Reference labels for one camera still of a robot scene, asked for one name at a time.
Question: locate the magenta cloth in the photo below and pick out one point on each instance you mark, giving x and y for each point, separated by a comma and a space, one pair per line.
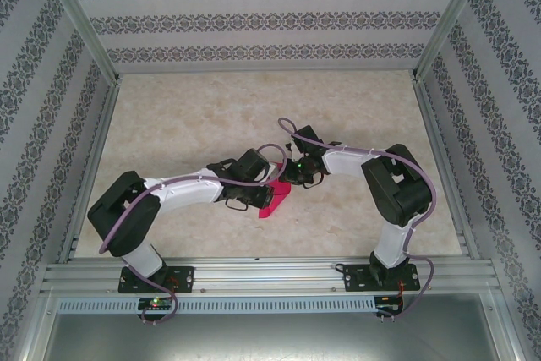
274, 205

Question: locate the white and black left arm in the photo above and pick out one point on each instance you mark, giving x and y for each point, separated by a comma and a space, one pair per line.
122, 217

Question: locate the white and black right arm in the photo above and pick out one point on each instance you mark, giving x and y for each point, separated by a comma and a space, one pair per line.
401, 192

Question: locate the grey metal sheet panel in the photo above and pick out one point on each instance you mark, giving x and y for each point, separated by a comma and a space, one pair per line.
270, 340

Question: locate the small controller circuit board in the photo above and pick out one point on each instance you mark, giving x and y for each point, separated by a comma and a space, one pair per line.
391, 308
156, 304

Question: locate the wide aluminium extrusion rail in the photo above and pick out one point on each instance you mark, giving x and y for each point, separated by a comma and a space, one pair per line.
270, 276

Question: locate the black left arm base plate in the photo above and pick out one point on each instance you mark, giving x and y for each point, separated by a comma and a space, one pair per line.
184, 280

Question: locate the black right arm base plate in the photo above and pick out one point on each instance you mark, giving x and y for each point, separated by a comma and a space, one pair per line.
355, 278

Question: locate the aluminium frame rail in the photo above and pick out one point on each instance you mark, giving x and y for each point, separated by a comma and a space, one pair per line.
444, 166
89, 158

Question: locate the aluminium frame post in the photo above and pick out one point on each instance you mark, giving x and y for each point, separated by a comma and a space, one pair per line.
80, 18
456, 18

